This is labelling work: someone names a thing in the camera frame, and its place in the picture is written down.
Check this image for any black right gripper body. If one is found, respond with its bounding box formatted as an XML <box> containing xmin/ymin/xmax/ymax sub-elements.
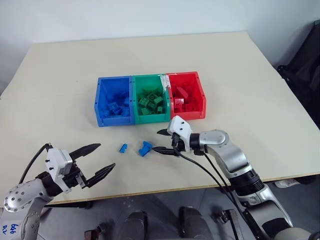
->
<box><xmin>170</xmin><ymin>133</ymin><xmax>188</xmax><ymax>157</ymax></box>

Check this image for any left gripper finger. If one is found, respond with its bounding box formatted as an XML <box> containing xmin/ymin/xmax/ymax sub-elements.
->
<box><xmin>68</xmin><ymin>143</ymin><xmax>102</xmax><ymax>161</ymax></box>
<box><xmin>83</xmin><ymin>162</ymin><xmax>117</xmax><ymax>189</ymax></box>

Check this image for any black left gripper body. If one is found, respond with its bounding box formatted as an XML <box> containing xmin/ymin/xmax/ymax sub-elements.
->
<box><xmin>62</xmin><ymin>162</ymin><xmax>88</xmax><ymax>190</ymax></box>

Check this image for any green plastic bin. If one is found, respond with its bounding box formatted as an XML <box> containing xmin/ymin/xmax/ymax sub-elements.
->
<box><xmin>131</xmin><ymin>74</ymin><xmax>173</xmax><ymax>125</ymax></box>

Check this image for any large blue block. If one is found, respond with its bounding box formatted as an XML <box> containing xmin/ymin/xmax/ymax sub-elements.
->
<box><xmin>137</xmin><ymin>141</ymin><xmax>154</xmax><ymax>158</ymax></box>

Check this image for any red plastic bin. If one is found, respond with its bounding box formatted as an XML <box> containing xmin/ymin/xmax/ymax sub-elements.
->
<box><xmin>166</xmin><ymin>71</ymin><xmax>208</xmax><ymax>121</ymax></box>

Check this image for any blue plastic bin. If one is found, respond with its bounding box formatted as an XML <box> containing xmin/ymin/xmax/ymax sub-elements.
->
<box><xmin>94</xmin><ymin>76</ymin><xmax>136</xmax><ymax>128</ymax></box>

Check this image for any white tape strip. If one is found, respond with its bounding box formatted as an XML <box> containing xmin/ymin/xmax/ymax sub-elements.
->
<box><xmin>157</xmin><ymin>73</ymin><xmax>171</xmax><ymax>95</ymax></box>

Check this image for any dark rounded shape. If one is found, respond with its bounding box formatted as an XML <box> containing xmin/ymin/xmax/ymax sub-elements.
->
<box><xmin>178</xmin><ymin>205</ymin><xmax>214</xmax><ymax>240</ymax></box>
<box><xmin>119</xmin><ymin>210</ymin><xmax>149</xmax><ymax>240</ymax></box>

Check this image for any white label blue writing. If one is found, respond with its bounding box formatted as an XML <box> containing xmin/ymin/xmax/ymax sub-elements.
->
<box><xmin>0</xmin><ymin>219</ymin><xmax>16</xmax><ymax>239</ymax></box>

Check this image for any white object under table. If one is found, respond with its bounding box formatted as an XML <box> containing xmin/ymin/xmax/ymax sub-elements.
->
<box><xmin>274</xmin><ymin>178</ymin><xmax>301</xmax><ymax>189</ymax></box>

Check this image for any black chair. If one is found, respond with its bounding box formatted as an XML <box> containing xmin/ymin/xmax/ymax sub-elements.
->
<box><xmin>276</xmin><ymin>19</ymin><xmax>320</xmax><ymax>121</ymax></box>

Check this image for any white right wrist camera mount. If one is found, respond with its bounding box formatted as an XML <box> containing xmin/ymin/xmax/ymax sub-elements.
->
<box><xmin>166</xmin><ymin>115</ymin><xmax>194</xmax><ymax>153</ymax></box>

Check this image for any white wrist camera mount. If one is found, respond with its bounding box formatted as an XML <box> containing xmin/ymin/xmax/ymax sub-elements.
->
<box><xmin>166</xmin><ymin>115</ymin><xmax>194</xmax><ymax>153</ymax></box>
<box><xmin>45</xmin><ymin>147</ymin><xmax>76</xmax><ymax>194</ymax></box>

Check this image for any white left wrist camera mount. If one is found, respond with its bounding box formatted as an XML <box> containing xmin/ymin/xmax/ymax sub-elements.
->
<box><xmin>45</xmin><ymin>147</ymin><xmax>76</xmax><ymax>194</ymax></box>

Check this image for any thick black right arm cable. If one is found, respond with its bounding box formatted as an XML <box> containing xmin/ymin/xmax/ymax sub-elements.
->
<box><xmin>174</xmin><ymin>148</ymin><xmax>245</xmax><ymax>240</ymax></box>

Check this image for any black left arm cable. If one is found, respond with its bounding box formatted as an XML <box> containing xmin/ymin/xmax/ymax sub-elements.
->
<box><xmin>18</xmin><ymin>142</ymin><xmax>53</xmax><ymax>185</ymax></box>

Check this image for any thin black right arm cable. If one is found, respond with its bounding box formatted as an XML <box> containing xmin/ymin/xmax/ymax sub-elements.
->
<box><xmin>202</xmin><ymin>151</ymin><xmax>233</xmax><ymax>190</ymax></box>

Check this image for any dark metal bracket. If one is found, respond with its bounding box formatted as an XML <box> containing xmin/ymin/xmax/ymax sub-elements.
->
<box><xmin>84</xmin><ymin>223</ymin><xmax>109</xmax><ymax>240</ymax></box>
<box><xmin>211</xmin><ymin>209</ymin><xmax>241</xmax><ymax>240</ymax></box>

